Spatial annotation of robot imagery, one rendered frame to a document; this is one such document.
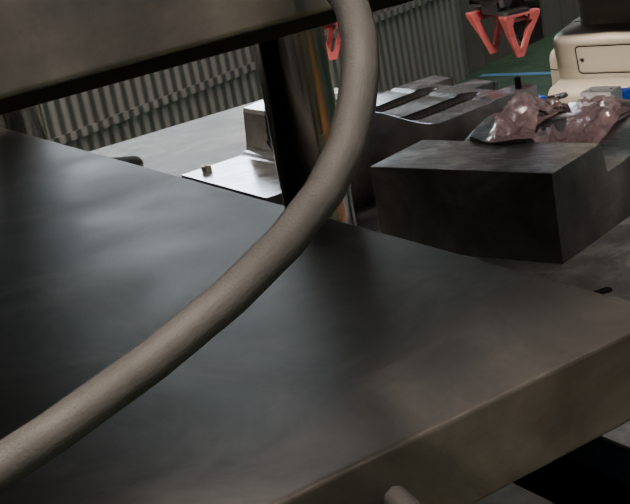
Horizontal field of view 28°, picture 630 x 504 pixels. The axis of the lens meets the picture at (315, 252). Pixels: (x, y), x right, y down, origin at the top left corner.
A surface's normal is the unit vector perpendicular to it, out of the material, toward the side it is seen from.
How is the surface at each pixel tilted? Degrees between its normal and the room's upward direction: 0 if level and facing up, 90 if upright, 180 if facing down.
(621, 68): 98
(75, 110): 90
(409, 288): 0
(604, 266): 0
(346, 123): 45
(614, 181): 90
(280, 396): 0
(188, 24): 90
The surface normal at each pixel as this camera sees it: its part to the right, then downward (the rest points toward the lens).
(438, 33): 0.78, 0.06
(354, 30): -0.30, -0.50
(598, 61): -0.57, 0.48
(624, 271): -0.18, -0.93
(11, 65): 0.54, 0.18
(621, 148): -0.33, -0.82
